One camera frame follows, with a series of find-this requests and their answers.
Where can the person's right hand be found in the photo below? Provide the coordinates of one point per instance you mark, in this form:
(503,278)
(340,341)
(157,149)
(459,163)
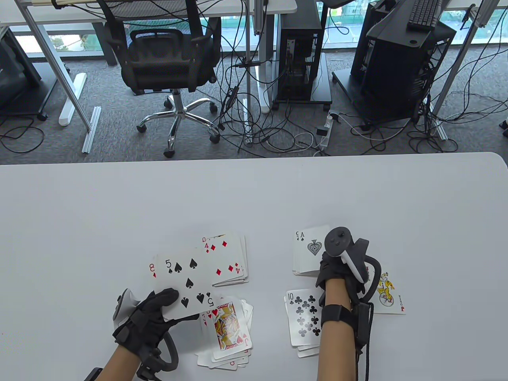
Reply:
(331,270)

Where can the person's left hand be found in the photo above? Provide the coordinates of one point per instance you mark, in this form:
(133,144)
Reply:
(143,327)

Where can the single-pip spades playing card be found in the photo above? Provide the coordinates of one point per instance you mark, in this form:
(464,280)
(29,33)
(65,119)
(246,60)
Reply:
(309,248)

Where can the pile of clubs cards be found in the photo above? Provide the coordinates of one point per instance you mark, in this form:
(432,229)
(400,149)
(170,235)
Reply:
(305,317)

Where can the jester figure playing card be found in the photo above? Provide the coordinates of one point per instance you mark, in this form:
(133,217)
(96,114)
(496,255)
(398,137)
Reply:
(397,278)

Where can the stack of playing cards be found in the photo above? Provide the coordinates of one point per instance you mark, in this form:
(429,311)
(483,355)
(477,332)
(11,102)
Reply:
(186,270)

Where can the pile of hearts cards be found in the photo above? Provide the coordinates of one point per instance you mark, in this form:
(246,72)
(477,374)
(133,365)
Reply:
(226,325)

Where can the pile of diamonds cards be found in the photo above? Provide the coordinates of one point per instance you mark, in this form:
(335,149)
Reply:
(226,254)

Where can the person's right forearm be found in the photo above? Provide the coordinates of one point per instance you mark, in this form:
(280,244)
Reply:
(335,357)

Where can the person's left forearm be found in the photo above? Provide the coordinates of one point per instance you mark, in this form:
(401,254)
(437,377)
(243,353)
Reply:
(118,364)

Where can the grey and white handheld controller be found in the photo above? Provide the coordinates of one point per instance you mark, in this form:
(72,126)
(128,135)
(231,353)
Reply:
(121,303)
(337,240)

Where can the white power strip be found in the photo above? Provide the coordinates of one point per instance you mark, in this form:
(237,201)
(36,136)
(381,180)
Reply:
(326,137)

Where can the black rolling computer stand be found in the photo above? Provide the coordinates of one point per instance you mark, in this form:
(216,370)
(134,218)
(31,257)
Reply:
(323,89)

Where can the black flat floor stand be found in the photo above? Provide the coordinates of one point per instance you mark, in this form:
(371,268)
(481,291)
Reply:
(344,85)

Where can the large black computer tower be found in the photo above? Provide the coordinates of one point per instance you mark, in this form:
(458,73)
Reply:
(397,79)

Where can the black computer case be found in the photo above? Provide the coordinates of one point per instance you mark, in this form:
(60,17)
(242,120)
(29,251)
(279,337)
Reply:
(359,47)

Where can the black tilted board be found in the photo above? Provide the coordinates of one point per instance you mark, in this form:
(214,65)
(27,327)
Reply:
(391,33)

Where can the black mesh office chair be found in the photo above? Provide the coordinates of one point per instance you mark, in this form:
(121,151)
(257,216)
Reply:
(158,67)

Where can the black keyboard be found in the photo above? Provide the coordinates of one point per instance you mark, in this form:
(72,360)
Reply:
(424,14)

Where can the black rolling cabinet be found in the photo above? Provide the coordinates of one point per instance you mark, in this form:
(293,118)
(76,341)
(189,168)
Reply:
(16,79)

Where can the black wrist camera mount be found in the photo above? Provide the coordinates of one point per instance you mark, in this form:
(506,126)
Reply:
(150,366)
(362,325)

